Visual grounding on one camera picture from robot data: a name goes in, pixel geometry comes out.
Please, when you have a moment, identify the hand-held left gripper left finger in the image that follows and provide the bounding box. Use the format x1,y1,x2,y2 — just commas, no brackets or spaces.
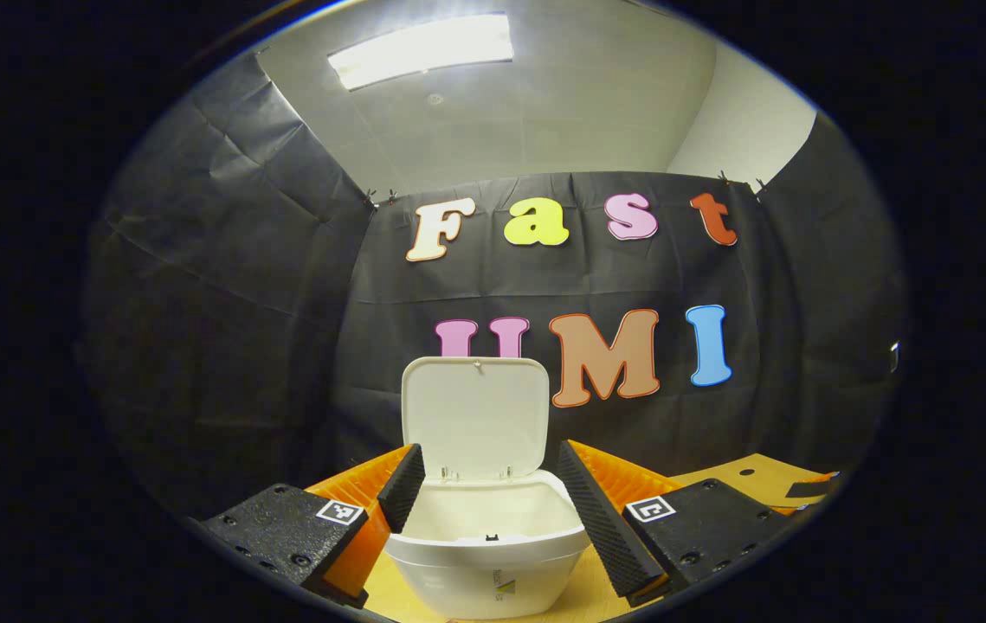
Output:
198,443,426,609

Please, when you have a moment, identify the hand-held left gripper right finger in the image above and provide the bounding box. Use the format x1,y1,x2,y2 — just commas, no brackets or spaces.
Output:
556,439,796,608

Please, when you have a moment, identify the white desktop garbage bin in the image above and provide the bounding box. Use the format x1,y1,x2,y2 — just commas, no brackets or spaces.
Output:
384,356,593,620

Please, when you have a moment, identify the wooden desktop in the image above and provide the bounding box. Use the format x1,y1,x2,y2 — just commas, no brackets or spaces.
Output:
302,454,840,623

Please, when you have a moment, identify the ceiling light panel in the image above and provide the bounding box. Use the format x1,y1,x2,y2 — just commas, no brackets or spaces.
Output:
327,12,515,92

